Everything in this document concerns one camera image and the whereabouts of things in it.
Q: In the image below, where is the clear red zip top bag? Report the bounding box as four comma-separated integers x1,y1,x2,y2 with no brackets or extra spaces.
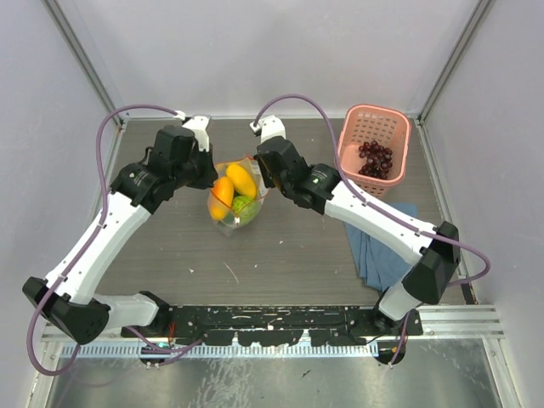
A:
207,156,269,236

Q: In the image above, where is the green custard apple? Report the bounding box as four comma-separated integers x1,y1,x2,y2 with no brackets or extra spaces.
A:
231,195,260,226

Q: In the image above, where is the yellow orange mango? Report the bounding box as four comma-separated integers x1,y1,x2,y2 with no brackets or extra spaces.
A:
208,176,235,221

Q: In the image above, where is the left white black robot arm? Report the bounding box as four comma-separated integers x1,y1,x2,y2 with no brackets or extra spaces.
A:
23,116,218,345

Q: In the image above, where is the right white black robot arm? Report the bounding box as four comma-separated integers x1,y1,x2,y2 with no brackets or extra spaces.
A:
255,136,460,335

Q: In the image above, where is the pink plastic basket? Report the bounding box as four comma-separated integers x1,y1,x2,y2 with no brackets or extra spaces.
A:
337,105,411,198

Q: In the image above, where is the dark purple grape bunch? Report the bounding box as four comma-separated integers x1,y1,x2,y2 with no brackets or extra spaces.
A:
358,140,393,180

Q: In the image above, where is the blue folded cloth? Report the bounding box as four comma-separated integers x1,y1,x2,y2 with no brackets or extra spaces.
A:
344,223,411,294

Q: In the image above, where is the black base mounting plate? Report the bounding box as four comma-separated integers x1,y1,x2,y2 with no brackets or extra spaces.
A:
137,306,402,347

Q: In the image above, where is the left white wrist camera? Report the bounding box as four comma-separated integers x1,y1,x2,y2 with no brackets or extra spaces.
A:
174,110,211,152

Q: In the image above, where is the left aluminium frame post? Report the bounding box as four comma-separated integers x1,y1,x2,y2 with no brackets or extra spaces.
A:
42,0,124,111

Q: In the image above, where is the aluminium frame post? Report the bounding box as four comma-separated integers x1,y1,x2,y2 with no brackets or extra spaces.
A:
416,0,496,125
42,0,124,111

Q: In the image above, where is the slotted cable duct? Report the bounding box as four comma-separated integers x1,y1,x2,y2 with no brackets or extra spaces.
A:
77,342,378,359

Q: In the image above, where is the aluminium front rail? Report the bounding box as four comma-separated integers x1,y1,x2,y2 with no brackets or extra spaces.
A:
40,303,505,341

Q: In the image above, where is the right aluminium frame post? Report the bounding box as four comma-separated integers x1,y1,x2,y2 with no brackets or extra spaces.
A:
416,0,496,125

